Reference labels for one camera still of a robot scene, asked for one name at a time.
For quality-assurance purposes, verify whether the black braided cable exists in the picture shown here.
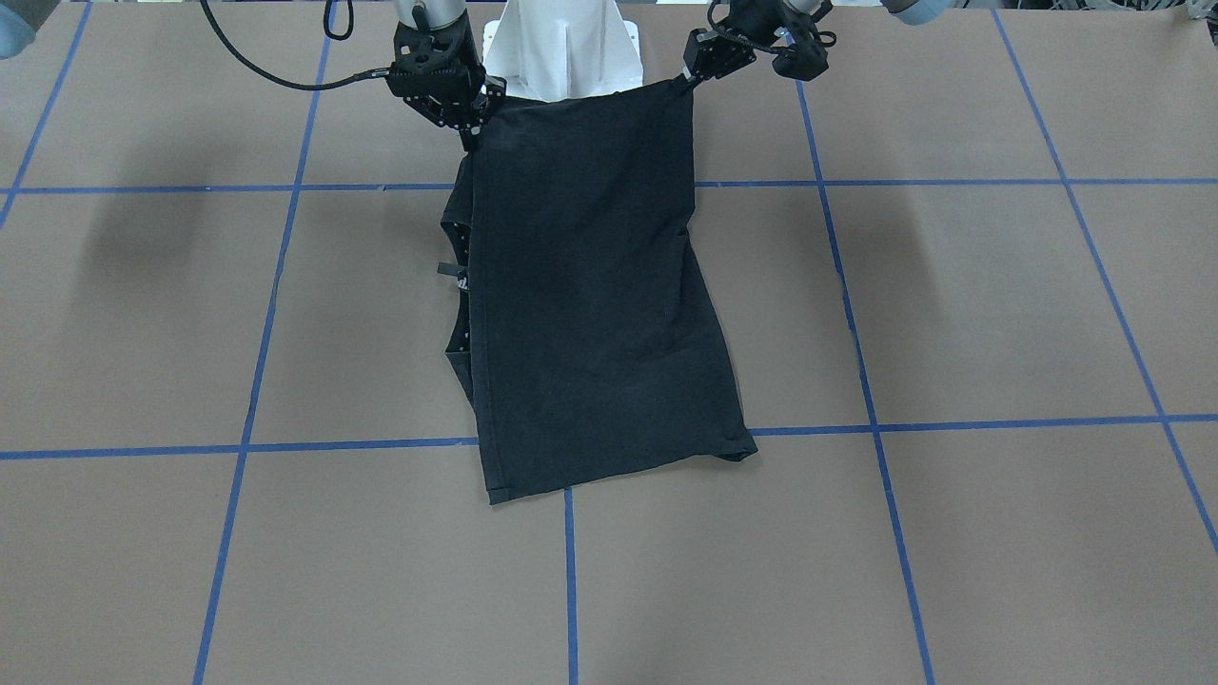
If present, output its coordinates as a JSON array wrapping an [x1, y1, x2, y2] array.
[[200, 0, 396, 93]]

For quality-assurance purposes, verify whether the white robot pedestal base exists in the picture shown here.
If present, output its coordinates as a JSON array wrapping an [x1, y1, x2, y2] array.
[[484, 1, 644, 104]]

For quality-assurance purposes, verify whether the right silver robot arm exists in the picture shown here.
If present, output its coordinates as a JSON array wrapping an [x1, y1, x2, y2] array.
[[384, 1, 505, 152]]

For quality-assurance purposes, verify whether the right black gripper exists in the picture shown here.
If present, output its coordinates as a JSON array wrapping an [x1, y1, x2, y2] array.
[[384, 21, 505, 151]]

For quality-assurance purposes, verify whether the black graphic t-shirt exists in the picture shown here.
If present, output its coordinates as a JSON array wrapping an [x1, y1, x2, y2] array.
[[441, 77, 756, 505]]

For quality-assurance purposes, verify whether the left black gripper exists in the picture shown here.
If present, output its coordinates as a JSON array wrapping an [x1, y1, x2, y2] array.
[[676, 1, 836, 91]]

